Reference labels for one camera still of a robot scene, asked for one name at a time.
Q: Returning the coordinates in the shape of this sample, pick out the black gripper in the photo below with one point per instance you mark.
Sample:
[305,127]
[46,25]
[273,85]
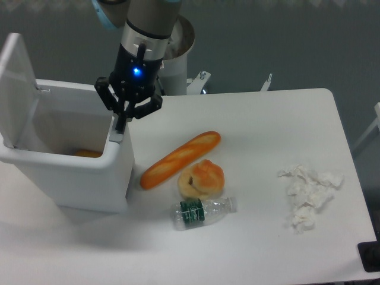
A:
[132,80]

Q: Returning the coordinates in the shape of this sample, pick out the white push-button trash can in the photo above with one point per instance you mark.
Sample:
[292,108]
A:
[44,122]

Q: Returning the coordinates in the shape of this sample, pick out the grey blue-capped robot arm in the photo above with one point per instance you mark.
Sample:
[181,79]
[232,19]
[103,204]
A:
[147,27]

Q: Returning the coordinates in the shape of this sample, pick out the orange item inside trash can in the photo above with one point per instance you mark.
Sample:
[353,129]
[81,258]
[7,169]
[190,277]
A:
[87,153]

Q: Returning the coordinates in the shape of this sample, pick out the orange baguette bread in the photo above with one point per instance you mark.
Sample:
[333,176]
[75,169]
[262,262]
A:
[179,158]

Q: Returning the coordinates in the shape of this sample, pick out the knotted bread roll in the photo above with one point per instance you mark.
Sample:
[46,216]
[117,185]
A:
[202,180]

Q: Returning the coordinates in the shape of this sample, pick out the clear green-label plastic bottle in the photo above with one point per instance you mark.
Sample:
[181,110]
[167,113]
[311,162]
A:
[195,213]

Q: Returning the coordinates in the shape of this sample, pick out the crumpled white tissue paper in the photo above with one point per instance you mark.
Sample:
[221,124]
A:
[308,193]

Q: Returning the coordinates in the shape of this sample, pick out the black device at table edge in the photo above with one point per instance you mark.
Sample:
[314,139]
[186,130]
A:
[369,255]

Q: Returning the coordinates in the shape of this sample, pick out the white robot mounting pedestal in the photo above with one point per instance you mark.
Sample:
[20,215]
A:
[173,75]

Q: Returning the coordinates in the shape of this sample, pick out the white frame at right edge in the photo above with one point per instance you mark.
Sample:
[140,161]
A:
[369,134]

